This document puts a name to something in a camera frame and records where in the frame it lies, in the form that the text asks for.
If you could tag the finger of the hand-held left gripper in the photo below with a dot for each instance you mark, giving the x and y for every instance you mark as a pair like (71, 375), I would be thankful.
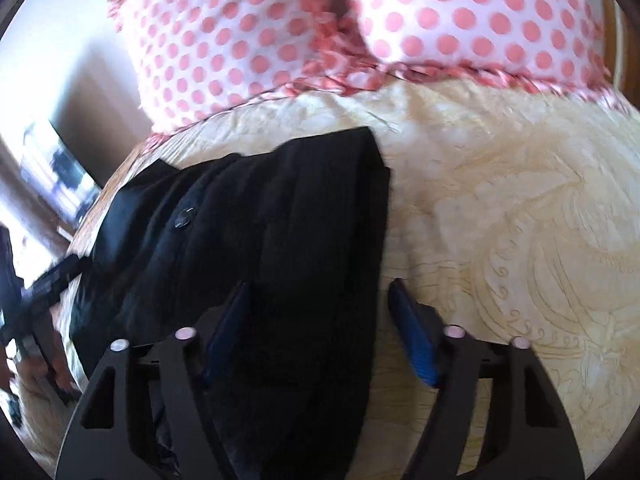
(7, 255)
(55, 276)

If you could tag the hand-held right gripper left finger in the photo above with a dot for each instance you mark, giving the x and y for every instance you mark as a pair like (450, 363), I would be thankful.
(225, 340)

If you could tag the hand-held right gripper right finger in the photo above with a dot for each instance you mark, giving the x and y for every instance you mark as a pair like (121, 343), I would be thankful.
(415, 340)

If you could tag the black pants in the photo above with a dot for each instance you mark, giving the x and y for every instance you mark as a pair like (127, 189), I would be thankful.
(280, 240)

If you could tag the person's left hand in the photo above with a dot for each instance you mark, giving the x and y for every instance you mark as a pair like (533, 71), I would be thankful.
(62, 376)

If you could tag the flat screen television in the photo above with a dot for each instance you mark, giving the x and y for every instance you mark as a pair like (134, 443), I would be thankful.
(65, 170)

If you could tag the yellow patterned bed sheet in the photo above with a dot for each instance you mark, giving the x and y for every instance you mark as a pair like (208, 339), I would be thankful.
(500, 210)

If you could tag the pink polka dot pillow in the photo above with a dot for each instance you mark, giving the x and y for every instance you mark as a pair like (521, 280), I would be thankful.
(475, 20)
(210, 35)

